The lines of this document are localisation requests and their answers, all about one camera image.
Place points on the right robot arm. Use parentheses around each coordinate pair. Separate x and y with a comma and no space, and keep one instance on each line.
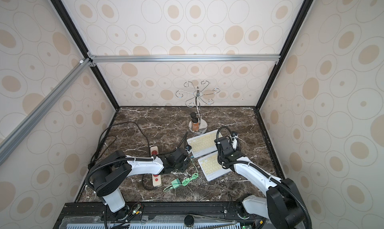
(283,205)

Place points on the chrome hook stand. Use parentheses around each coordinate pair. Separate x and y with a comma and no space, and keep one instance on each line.
(195,102)

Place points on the left aluminium frame bar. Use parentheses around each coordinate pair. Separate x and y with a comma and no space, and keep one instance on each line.
(26,126)

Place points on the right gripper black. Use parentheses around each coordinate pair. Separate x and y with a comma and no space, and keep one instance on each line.
(223,143)

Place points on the back aluminium frame bar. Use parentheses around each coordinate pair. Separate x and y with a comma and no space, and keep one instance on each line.
(184,58)

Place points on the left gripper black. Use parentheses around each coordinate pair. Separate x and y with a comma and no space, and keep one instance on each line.
(186,163)

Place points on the green USB charger adapter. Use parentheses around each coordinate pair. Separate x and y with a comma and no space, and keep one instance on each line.
(176,184)

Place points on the black round knob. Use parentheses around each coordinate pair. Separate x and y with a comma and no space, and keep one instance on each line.
(189,221)

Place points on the white keyboard yellow keys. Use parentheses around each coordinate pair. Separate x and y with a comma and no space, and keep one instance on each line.
(211,168)
(203,144)

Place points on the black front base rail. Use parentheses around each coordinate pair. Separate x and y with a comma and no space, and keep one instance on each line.
(160,215)

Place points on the orange spice bottle black cap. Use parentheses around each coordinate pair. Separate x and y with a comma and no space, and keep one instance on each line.
(195,124)

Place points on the aluminium frame bar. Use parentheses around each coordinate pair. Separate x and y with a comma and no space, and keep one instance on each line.
(26,126)
(184,58)

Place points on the beige power strip red sockets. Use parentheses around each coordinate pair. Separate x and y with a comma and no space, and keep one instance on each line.
(156,178)

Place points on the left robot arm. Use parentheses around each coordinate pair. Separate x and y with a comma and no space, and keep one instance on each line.
(105,177)

